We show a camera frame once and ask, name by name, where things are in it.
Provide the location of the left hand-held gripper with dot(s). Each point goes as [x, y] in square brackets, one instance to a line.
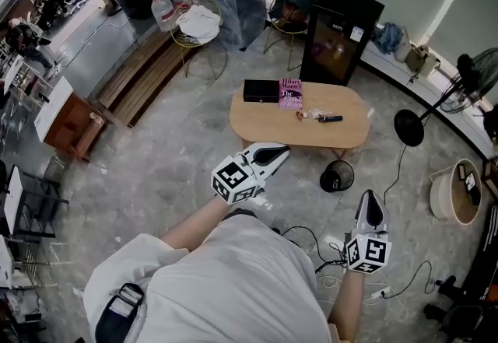
[237, 182]

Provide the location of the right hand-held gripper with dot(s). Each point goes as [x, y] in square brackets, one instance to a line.
[367, 254]

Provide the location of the black mesh trash bin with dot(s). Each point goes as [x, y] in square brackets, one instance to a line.
[336, 178]

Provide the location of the small brown wrapper trash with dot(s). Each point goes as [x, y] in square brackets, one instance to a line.
[299, 115]

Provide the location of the clear plastic wrapper trash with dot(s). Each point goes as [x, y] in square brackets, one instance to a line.
[313, 114]

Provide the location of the person's left forearm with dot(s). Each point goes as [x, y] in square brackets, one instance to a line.
[194, 225]

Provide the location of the person's right forearm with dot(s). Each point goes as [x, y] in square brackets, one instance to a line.
[348, 306]

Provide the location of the white power strip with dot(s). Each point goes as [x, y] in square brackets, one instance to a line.
[380, 293]

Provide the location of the oval wooden coffee table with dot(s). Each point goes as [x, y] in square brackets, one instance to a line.
[272, 127]

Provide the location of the black rectangular box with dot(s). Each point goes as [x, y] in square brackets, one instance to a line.
[260, 90]

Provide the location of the round white basket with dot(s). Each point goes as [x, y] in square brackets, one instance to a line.
[441, 193]

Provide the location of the pink book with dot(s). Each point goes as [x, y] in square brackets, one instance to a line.
[290, 94]

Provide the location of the person's white shirt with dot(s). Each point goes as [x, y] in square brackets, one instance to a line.
[233, 287]

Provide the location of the black office chair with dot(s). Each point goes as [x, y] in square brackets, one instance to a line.
[459, 314]

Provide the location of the black marker pen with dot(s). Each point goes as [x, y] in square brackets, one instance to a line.
[330, 118]

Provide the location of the black standing fan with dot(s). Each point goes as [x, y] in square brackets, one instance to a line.
[408, 127]

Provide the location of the wooden slatted bench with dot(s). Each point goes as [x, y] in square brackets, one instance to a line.
[144, 73]

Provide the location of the white cloth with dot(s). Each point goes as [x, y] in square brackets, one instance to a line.
[198, 22]

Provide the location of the translucent grey box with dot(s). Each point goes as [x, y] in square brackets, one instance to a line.
[237, 11]

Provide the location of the black glass-front cabinet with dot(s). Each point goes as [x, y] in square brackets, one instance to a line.
[338, 38]

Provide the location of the black waist pouch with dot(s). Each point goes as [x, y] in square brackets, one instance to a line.
[116, 314]

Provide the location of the wooden cabinet white top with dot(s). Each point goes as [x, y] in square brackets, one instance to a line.
[66, 123]

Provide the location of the dark clothes pile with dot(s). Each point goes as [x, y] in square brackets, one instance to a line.
[292, 7]

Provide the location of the large clear water jug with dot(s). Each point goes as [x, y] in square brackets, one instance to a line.
[162, 12]

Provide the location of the beige bag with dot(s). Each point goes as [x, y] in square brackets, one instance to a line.
[420, 59]

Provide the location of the blue cloth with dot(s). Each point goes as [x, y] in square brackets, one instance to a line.
[387, 38]

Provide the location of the black frame table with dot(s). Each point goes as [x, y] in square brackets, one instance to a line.
[35, 201]

